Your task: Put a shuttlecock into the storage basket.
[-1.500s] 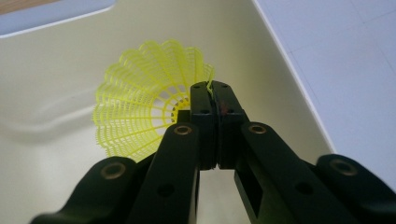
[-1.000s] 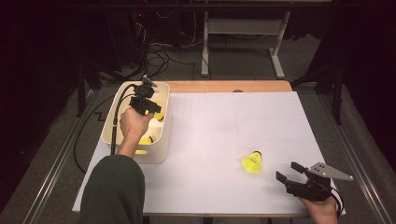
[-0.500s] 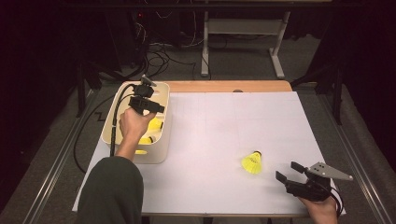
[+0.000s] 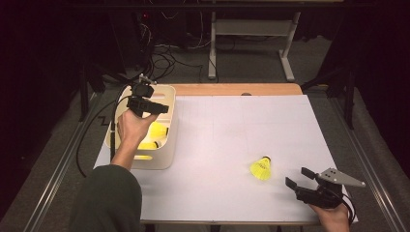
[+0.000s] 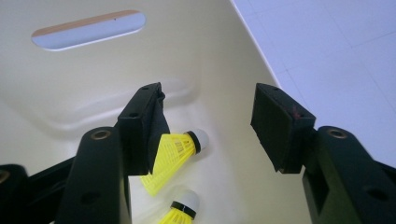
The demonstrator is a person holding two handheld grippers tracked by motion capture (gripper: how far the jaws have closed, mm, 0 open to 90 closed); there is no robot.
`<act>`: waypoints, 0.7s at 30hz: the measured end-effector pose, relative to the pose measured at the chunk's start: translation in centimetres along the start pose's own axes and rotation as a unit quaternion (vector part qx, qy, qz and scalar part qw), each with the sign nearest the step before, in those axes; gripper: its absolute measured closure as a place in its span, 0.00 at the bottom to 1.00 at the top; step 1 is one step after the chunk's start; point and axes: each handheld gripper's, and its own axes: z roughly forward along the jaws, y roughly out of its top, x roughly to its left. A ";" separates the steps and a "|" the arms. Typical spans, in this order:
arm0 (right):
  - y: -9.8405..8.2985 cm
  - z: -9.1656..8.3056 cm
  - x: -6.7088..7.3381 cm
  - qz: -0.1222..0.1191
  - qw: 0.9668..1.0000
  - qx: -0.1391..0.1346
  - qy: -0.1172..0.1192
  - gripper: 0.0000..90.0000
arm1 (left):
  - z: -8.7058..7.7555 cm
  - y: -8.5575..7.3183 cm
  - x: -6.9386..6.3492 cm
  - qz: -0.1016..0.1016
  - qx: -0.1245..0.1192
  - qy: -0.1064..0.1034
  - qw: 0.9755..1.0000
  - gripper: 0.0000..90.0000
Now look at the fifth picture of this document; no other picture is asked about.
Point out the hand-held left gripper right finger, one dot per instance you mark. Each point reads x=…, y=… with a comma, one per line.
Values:
x=280, y=130

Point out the yellow shuttlecock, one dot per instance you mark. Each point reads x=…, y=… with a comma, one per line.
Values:
x=183, y=203
x=174, y=152

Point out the white plastic storage bin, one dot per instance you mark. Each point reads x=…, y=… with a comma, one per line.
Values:
x=186, y=46

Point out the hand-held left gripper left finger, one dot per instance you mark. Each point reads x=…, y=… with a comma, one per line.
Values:
x=140, y=130

